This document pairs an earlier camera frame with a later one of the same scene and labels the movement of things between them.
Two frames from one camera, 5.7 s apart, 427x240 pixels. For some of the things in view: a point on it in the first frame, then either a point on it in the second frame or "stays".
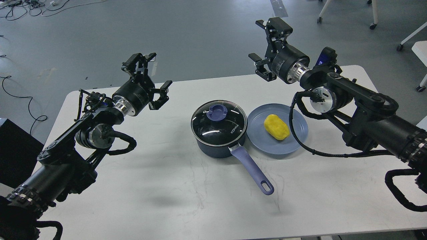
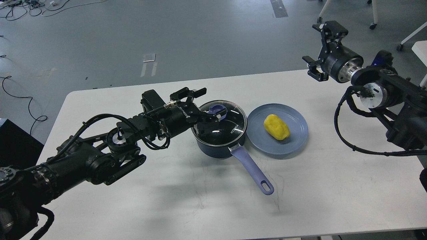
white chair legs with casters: (374, 25) stays
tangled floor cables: (12, 9) stays
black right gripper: (290, 64) to (339, 62)
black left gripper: (132, 98) to (183, 115)
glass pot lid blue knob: (217, 112) stays
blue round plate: (260, 137) stays
